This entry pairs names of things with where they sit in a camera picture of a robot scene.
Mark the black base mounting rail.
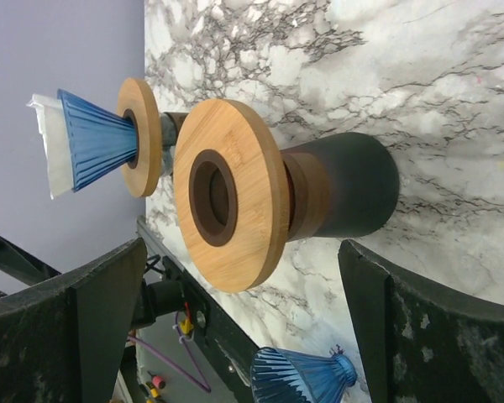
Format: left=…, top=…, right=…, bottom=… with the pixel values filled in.
left=133, top=216, right=259, bottom=402

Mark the blue ribbed dripper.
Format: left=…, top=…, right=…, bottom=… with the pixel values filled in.
left=250, top=347, right=357, bottom=403

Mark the blue cone dripper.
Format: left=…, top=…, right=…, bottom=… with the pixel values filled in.
left=57, top=89, right=139, bottom=191

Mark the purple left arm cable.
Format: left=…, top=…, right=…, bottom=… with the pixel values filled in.
left=128, top=325, right=213, bottom=394

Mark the red and black carafe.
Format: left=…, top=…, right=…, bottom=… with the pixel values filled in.
left=281, top=132, right=400, bottom=241

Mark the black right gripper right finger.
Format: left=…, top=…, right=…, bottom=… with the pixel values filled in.
left=338, top=240, right=504, bottom=402

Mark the white paper coffee filter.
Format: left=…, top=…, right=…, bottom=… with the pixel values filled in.
left=27, top=94, right=74, bottom=199

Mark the clear grey glass carafe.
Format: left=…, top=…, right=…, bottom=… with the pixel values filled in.
left=160, top=112, right=188, bottom=176

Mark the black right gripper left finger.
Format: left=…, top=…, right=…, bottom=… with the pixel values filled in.
left=0, top=238, right=147, bottom=402

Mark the wooden ring coaster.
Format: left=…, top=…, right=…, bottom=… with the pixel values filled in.
left=116, top=77, right=162, bottom=197
left=174, top=99, right=290, bottom=293

